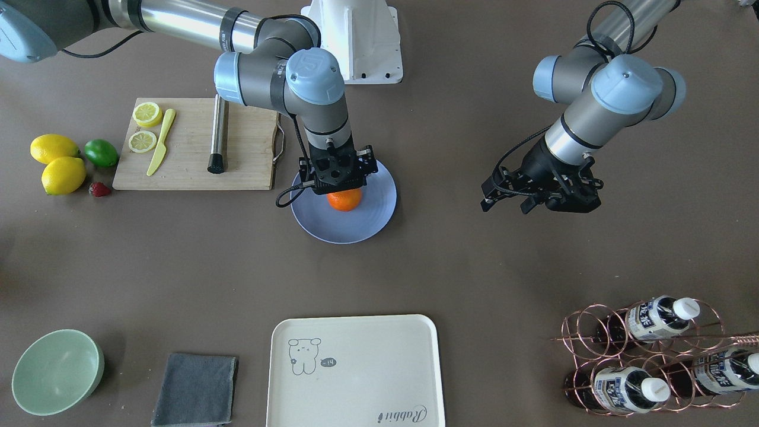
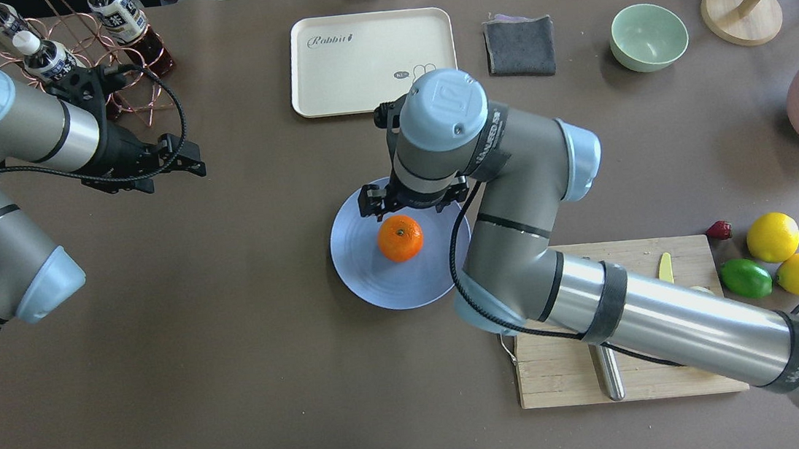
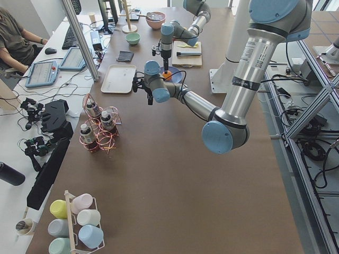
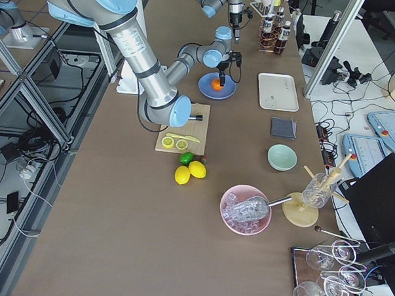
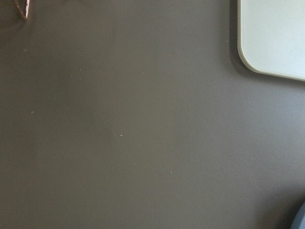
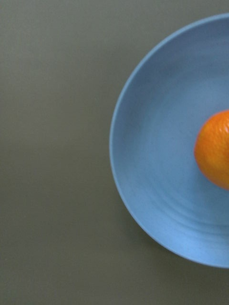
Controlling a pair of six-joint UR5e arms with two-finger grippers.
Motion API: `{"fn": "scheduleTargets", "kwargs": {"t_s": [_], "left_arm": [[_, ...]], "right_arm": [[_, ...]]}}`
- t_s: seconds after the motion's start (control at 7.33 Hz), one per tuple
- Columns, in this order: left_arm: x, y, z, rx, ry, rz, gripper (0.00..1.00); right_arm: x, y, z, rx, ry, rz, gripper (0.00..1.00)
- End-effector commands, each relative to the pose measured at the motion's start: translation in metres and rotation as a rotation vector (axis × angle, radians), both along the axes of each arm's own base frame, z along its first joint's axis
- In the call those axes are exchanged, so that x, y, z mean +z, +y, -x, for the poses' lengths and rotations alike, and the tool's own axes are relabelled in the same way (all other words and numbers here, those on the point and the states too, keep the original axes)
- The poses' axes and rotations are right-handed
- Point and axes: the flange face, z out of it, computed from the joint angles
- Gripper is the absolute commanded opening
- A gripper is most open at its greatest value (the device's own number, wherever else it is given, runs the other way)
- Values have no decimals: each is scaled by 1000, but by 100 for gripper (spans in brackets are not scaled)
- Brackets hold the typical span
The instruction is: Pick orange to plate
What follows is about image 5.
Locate blue round plate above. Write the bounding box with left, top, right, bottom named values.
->
left=290, top=203, right=305, bottom=229

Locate cream rectangular tray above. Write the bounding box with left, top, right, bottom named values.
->
left=237, top=0, right=305, bottom=81

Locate copper wire bottle rack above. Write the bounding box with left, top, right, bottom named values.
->
left=12, top=0, right=30, bottom=21

